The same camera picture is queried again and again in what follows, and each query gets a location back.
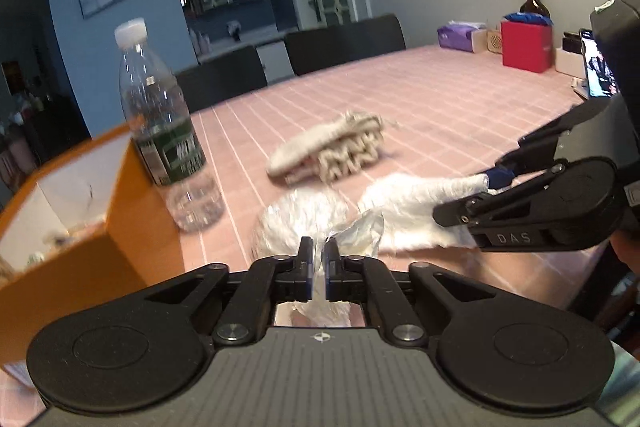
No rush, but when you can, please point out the white counter cabinet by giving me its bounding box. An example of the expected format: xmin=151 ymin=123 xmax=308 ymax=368
xmin=192 ymin=26 xmax=301 ymax=84

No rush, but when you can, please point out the white cloth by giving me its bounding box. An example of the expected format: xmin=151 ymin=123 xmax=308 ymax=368
xmin=357 ymin=172 xmax=495 ymax=254

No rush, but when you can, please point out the black dining chair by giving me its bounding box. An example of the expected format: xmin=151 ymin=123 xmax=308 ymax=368
xmin=175 ymin=45 xmax=269 ymax=113
xmin=283 ymin=13 xmax=407 ymax=77

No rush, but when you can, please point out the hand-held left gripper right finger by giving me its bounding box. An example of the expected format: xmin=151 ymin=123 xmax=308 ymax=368
xmin=322 ymin=236 xmax=497 ymax=344

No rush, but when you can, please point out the tan knitted cloth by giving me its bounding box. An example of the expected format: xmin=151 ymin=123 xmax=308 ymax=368
xmin=265 ymin=110 xmax=389 ymax=186

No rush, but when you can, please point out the pink checked tablecloth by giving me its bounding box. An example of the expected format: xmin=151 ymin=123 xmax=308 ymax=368
xmin=0 ymin=42 xmax=626 ymax=413

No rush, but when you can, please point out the smartphone with lit screen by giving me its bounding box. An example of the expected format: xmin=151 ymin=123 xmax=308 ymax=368
xmin=578 ymin=28 xmax=621 ymax=100

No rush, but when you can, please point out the orange cardboard box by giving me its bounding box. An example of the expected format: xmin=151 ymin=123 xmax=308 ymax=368
xmin=0 ymin=124 xmax=189 ymax=370

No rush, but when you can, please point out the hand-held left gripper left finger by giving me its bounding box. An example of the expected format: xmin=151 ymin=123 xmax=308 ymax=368
xmin=142 ymin=237 xmax=315 ymax=346

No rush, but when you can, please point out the dark cluttered sideboard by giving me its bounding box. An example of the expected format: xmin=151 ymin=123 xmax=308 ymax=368
xmin=0 ymin=89 xmax=92 ymax=190

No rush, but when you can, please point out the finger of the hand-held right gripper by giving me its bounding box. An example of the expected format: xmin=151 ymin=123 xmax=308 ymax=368
xmin=432 ymin=159 xmax=572 ymax=238
xmin=486 ymin=96 xmax=624 ymax=188

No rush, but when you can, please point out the small white box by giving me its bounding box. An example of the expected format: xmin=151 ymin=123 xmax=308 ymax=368
xmin=554 ymin=46 xmax=587 ymax=78

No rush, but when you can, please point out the red box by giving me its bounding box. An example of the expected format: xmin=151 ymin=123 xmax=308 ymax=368
xmin=500 ymin=21 xmax=555 ymax=74

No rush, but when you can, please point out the purple tissue pack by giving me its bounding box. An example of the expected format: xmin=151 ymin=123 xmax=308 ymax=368
xmin=437 ymin=22 xmax=489 ymax=54

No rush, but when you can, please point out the clear plastic water bottle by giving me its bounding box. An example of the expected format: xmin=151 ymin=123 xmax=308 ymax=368
xmin=114 ymin=18 xmax=226 ymax=234

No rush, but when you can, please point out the blue packet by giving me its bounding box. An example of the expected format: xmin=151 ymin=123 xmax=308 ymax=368
xmin=504 ymin=11 xmax=554 ymax=27

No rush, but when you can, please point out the clear plastic bag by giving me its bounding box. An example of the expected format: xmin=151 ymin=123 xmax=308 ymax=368
xmin=254 ymin=188 xmax=386 ymax=329

